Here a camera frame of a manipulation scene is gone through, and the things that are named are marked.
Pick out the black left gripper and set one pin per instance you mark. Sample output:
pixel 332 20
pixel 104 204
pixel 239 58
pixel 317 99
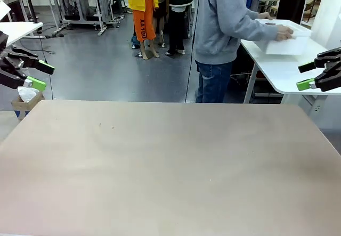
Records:
pixel 8 71

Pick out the person in black clothes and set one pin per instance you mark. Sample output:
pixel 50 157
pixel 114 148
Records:
pixel 178 20

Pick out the small white side table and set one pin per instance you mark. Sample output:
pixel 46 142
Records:
pixel 18 29

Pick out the white upright panel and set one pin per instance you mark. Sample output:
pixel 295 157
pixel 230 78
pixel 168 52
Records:
pixel 327 12

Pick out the large white side table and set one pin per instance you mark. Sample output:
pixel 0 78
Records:
pixel 279 71

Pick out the black floor power strip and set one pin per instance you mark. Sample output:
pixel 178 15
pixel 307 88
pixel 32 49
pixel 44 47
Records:
pixel 54 35

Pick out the black stand pole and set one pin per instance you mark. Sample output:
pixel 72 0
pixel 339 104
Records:
pixel 29 4

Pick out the white plastic bag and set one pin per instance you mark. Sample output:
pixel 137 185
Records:
pixel 26 93

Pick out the person's left hand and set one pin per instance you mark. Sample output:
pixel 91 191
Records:
pixel 266 16

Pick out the person's left forearm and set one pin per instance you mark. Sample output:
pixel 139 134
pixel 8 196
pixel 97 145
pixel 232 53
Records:
pixel 254 13

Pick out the mannequin in yellow and orange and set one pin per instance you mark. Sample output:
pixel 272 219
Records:
pixel 141 12

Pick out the white plastic basket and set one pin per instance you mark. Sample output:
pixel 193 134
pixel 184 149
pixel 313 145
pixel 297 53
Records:
pixel 287 47

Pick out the cardboard box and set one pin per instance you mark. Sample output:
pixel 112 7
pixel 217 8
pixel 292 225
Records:
pixel 22 108

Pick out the person in grey hoodie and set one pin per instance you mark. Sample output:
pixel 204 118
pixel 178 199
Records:
pixel 213 33

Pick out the black computer monitor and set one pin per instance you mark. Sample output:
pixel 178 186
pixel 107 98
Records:
pixel 291 7

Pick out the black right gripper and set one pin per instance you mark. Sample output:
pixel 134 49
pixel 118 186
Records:
pixel 333 73

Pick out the person's right forearm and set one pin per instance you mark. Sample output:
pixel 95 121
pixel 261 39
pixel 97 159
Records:
pixel 261 29

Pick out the black stand base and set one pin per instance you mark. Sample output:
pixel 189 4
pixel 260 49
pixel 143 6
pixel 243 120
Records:
pixel 239 79

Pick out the person's right hand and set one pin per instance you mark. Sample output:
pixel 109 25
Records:
pixel 283 33

